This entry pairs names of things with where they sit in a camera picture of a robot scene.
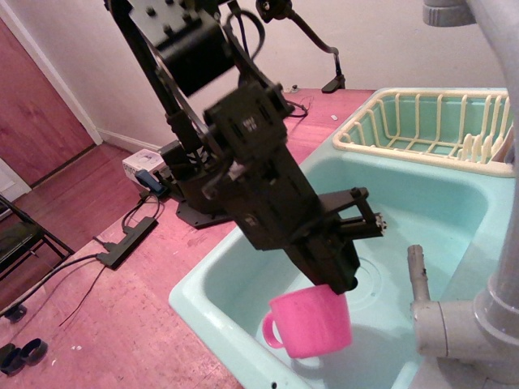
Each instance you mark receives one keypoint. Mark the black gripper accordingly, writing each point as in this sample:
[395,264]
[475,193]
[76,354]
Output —
[276,208]

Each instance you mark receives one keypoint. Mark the black usb hub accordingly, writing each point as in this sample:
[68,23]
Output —
[117,253]

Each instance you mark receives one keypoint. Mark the grey toy faucet pipe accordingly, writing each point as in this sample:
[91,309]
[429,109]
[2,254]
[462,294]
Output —
[470,340]

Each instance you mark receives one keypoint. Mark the mint green toy sink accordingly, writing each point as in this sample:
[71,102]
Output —
[387,259]

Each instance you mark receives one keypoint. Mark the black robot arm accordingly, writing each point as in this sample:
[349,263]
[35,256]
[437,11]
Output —
[230,156]

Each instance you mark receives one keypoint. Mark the blue adapter plug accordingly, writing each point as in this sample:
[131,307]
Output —
[144,178]

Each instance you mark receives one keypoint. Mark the black metal chair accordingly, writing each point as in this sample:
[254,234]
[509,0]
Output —
[21,240]

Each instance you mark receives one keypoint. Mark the pink plastic cup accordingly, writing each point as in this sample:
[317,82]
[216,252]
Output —
[309,322]

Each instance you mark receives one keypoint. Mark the white cardboard box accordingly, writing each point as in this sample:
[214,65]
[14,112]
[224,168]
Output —
[143,159]

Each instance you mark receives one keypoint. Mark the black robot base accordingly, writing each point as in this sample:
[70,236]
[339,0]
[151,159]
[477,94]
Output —
[184,181]

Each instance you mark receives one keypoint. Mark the cream dish drying rack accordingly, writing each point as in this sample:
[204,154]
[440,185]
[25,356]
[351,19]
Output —
[464,129]

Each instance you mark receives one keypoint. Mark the black gooseneck camera mount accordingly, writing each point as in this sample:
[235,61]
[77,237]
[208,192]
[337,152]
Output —
[283,9]

